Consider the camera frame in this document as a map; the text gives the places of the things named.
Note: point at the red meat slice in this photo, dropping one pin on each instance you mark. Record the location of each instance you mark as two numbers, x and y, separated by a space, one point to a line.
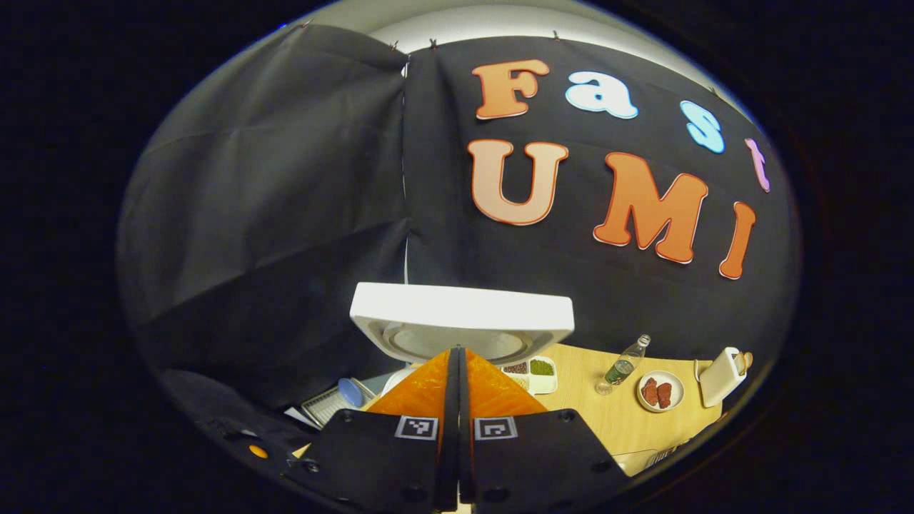
649 392
665 395

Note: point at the blue round lid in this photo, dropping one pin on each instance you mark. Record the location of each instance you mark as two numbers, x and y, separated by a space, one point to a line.
350 392

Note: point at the white toaster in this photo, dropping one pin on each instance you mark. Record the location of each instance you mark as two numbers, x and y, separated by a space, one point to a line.
717 378

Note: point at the white rice cooker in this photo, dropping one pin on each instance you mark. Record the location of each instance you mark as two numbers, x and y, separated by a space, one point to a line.
464 310

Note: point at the toast bread slice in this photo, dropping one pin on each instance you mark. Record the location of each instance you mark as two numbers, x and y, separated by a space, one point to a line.
745 361

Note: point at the black backdrop cloth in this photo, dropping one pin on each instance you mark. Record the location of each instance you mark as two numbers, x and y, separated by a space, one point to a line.
285 214

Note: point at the clear plastic rice container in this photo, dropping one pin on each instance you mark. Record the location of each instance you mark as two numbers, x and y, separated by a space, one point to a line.
632 464

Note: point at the white round plate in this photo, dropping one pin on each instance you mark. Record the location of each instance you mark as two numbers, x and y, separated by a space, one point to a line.
660 410

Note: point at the white divided bean dish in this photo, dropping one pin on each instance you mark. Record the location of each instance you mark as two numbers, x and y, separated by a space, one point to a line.
543 378

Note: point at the clear plastic water bottle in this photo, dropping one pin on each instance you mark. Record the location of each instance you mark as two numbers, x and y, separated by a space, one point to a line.
623 368

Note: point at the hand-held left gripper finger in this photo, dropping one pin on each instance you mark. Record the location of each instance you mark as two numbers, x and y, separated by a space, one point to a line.
450 428
465 442

